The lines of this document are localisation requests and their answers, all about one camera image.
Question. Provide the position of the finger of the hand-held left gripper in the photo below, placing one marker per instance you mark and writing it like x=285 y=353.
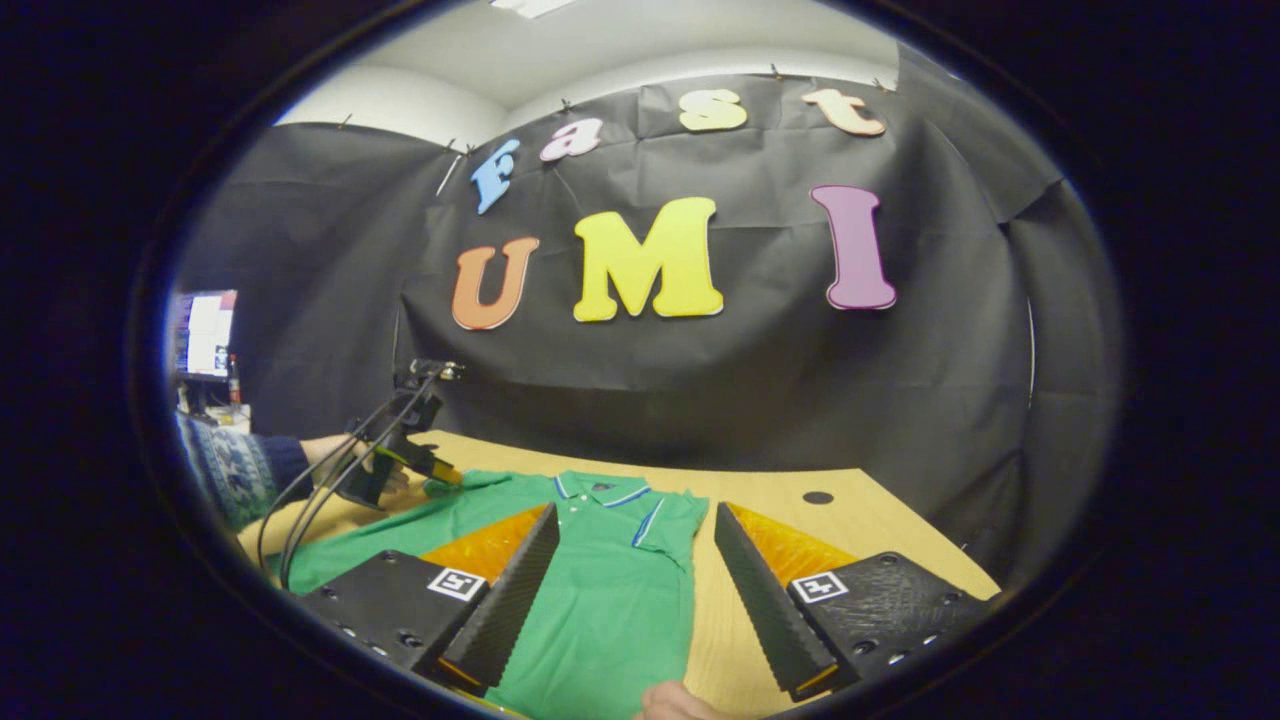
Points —
x=435 y=468

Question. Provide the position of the black round table grommet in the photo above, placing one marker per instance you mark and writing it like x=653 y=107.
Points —
x=817 y=497

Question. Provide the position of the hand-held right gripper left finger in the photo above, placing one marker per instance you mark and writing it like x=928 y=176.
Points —
x=510 y=600

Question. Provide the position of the green T-shirt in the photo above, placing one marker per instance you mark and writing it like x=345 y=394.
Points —
x=610 y=600

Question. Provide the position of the black backdrop cloth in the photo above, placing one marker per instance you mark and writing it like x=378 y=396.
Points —
x=750 y=400

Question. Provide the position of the computer monitor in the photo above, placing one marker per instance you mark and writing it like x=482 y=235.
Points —
x=208 y=335

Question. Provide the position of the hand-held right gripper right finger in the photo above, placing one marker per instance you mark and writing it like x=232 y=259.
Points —
x=765 y=610

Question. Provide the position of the red bottle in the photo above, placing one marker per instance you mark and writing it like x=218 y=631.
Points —
x=234 y=380

